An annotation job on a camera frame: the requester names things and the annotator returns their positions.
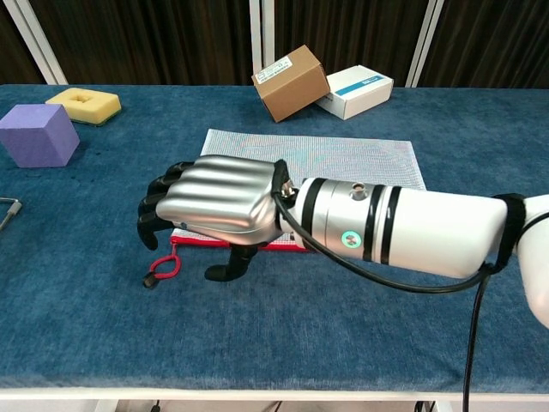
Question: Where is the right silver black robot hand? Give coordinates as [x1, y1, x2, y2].
[136, 154, 291, 283]

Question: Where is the silver mesh zipper pouch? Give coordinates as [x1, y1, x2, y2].
[170, 127, 428, 254]

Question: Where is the brown cardboard box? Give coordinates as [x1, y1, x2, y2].
[251, 44, 331, 124]

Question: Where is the yellow sponge block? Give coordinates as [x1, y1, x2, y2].
[45, 87, 123, 129]

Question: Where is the blue felt table cover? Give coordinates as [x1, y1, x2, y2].
[0, 83, 549, 394]

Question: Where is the black pleated curtain panel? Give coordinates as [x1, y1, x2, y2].
[273, 0, 430, 89]
[418, 0, 549, 90]
[32, 0, 258, 86]
[0, 12, 44, 86]

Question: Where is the white box with blue stripe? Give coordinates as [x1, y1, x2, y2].
[316, 64, 395, 121]

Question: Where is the purple foam cube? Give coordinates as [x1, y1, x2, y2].
[0, 103, 81, 169]

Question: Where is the white frame post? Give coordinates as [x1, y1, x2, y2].
[250, 0, 275, 78]
[405, 0, 444, 89]
[0, 0, 69, 86]

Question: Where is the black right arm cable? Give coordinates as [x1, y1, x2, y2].
[274, 191, 498, 412]

